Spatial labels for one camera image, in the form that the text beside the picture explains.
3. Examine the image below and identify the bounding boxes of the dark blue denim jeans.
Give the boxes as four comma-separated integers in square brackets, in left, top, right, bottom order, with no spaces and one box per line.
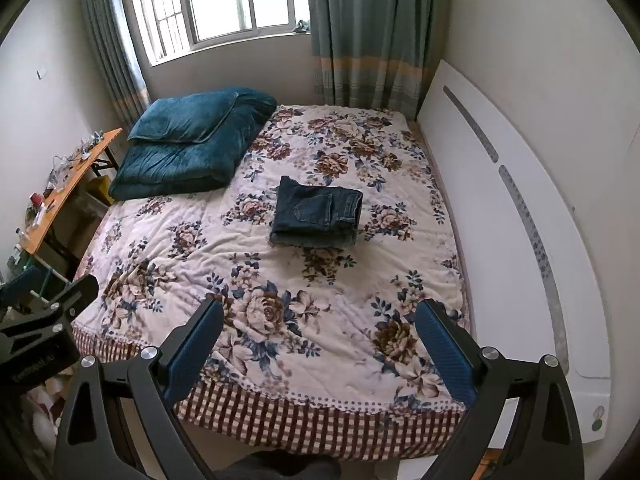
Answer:
[269,176,363,248]

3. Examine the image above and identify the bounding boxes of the orange wooden side table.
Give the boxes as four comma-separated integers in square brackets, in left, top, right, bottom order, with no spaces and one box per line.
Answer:
[20,128,124,255]

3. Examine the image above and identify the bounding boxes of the white bed headboard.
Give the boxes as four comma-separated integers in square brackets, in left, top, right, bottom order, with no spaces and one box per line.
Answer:
[418,62,611,443]

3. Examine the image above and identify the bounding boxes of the teal folded quilt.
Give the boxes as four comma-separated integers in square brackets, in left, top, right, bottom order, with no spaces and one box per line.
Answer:
[110,87,277,200]

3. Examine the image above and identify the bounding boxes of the teal pillow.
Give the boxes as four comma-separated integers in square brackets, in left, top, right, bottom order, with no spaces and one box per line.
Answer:
[128,90,240,144]

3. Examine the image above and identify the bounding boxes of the teal left curtain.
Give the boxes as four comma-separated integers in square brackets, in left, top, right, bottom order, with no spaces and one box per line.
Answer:
[80,0,151,129]

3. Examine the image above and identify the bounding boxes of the teal curtain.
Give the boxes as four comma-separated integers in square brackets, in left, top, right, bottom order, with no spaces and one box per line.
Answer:
[309,0,451,120]
[80,0,151,129]

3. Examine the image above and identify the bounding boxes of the floral fleece bed blanket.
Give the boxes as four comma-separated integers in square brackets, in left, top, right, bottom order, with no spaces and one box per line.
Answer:
[74,105,469,460]

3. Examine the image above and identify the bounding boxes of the white framed window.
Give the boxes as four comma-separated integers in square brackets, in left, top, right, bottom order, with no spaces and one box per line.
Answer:
[132,0,310,65]

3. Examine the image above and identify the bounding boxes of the teal right curtain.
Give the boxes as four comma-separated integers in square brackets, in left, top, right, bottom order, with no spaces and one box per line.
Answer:
[309,0,451,120]

